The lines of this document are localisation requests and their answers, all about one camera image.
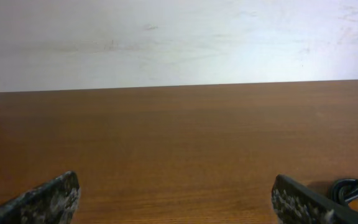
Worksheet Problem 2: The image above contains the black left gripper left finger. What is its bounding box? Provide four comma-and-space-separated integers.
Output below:
0, 171, 80, 224

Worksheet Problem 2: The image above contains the black cable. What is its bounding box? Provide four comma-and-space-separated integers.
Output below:
327, 175, 358, 207

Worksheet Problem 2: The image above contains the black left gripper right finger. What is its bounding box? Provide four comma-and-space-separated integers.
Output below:
271, 174, 358, 224

